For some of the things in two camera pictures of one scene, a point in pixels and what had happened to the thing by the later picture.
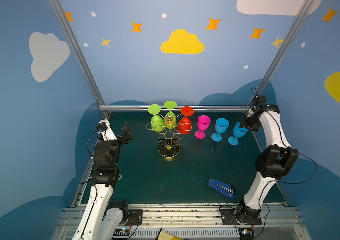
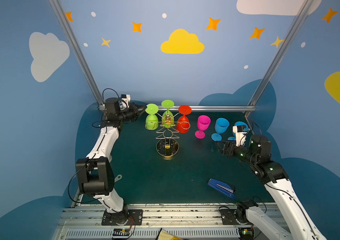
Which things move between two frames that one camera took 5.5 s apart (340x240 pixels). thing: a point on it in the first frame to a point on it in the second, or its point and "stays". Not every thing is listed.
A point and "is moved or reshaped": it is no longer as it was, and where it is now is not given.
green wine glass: (156, 123) is moved or reshaped
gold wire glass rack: (168, 147) stays
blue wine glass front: (221, 125) stays
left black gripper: (125, 135) to (135, 111)
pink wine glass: (203, 122) stays
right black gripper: (248, 121) to (227, 149)
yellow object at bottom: (164, 235) stays
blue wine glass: (238, 132) stays
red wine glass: (184, 123) stays
